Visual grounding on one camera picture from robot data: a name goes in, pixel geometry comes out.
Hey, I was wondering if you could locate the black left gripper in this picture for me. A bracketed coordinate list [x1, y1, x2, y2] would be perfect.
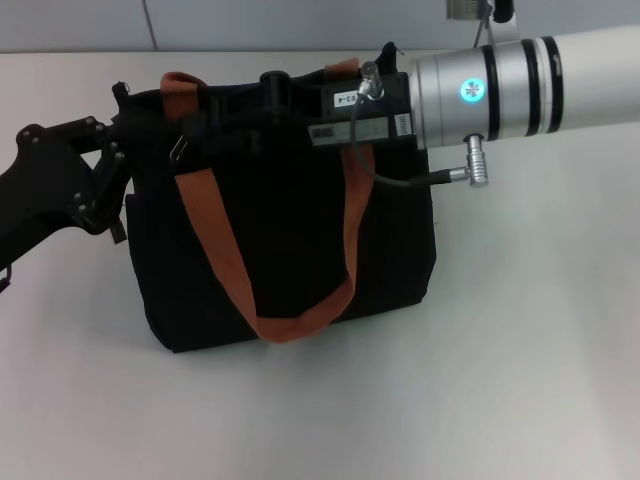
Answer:
[0, 115, 135, 267]

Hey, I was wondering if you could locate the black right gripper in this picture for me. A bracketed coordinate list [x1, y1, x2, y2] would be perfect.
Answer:
[180, 69, 416, 156]

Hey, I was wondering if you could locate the black food bag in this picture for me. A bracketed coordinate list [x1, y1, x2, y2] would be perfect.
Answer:
[110, 40, 441, 356]

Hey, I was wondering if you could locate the right gripper cable, metal plug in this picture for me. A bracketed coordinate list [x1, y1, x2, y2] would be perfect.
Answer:
[348, 59, 491, 189]

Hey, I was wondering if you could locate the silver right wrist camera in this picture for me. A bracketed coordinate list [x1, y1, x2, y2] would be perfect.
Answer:
[446, 0, 489, 21]

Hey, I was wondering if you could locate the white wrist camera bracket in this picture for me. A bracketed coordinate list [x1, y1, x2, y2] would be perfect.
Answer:
[487, 0, 521, 46]

